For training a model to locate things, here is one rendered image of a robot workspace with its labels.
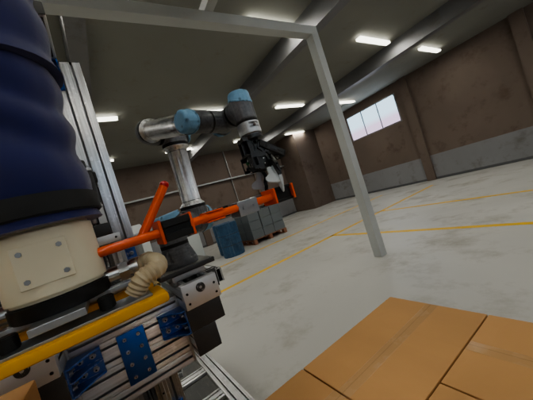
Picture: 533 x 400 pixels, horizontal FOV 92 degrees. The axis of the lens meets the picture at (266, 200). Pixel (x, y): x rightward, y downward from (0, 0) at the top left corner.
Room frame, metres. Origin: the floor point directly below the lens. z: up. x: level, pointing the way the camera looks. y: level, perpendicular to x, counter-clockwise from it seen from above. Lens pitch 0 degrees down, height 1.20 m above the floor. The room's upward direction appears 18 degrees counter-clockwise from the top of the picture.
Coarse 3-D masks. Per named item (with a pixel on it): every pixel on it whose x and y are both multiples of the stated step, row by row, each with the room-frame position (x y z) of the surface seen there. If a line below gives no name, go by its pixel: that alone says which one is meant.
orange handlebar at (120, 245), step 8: (264, 200) 0.79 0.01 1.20; (216, 208) 0.73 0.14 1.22; (224, 208) 0.73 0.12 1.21; (232, 208) 0.73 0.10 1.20; (200, 216) 0.68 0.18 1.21; (208, 216) 0.69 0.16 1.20; (216, 216) 0.70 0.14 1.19; (224, 216) 0.72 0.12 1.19; (152, 232) 0.61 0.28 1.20; (120, 240) 0.61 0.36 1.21; (128, 240) 0.58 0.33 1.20; (136, 240) 0.59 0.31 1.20; (144, 240) 0.60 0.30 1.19; (104, 248) 0.56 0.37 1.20; (112, 248) 0.56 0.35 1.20; (120, 248) 0.57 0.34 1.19
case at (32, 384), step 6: (24, 384) 0.61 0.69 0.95; (30, 384) 0.60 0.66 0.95; (12, 390) 0.60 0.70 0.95; (18, 390) 0.59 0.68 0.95; (24, 390) 0.58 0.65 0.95; (30, 390) 0.58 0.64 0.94; (36, 390) 0.62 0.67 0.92; (0, 396) 0.59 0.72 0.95; (6, 396) 0.58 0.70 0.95; (12, 396) 0.57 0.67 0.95; (18, 396) 0.56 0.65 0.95; (24, 396) 0.55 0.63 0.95; (30, 396) 0.58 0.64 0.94; (36, 396) 0.61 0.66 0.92
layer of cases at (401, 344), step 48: (384, 336) 1.01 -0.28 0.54; (432, 336) 0.93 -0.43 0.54; (480, 336) 0.86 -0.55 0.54; (528, 336) 0.80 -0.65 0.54; (288, 384) 0.91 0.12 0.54; (336, 384) 0.84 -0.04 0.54; (384, 384) 0.79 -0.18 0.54; (432, 384) 0.74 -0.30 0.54; (480, 384) 0.69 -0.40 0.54; (528, 384) 0.65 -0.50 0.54
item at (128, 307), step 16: (160, 288) 0.54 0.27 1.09; (112, 304) 0.48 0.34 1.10; (128, 304) 0.48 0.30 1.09; (144, 304) 0.48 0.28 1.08; (160, 304) 0.50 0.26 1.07; (80, 320) 0.47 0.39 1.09; (96, 320) 0.45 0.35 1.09; (112, 320) 0.45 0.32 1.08; (16, 336) 0.41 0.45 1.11; (48, 336) 0.43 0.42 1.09; (64, 336) 0.42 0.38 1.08; (80, 336) 0.42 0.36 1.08; (0, 352) 0.40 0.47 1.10; (16, 352) 0.39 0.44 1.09; (32, 352) 0.39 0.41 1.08; (48, 352) 0.40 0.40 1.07; (0, 368) 0.37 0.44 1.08; (16, 368) 0.38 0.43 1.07
